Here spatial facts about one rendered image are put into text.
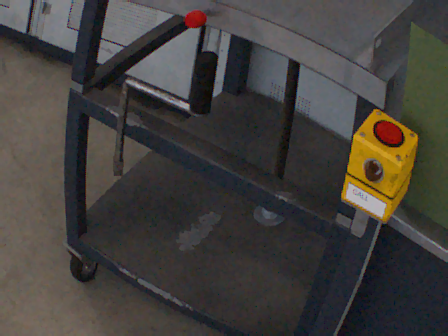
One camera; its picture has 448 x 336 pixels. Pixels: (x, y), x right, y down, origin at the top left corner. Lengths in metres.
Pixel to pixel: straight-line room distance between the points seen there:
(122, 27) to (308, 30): 1.21
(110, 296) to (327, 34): 0.93
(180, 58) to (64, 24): 0.45
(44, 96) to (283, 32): 1.35
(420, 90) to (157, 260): 0.94
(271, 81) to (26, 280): 0.81
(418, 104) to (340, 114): 1.13
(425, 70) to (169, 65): 1.43
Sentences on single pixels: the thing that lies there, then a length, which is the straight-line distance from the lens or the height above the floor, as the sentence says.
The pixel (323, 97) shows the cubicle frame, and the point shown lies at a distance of 2.38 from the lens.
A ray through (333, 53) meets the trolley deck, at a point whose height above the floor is 0.84.
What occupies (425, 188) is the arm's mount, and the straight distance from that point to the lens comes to 1.32.
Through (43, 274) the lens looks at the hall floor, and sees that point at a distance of 2.19.
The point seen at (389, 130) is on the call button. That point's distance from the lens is 1.20.
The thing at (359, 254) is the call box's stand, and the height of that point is 0.71.
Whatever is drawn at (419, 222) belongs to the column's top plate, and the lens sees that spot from 1.33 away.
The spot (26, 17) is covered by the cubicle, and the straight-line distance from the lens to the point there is 2.91.
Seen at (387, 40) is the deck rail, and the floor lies 0.88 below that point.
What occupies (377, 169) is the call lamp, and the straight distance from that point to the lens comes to 1.18.
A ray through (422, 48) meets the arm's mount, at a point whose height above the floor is 1.02.
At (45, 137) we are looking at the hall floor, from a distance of 2.57.
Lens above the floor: 1.61
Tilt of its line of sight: 40 degrees down
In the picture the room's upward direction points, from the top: 8 degrees clockwise
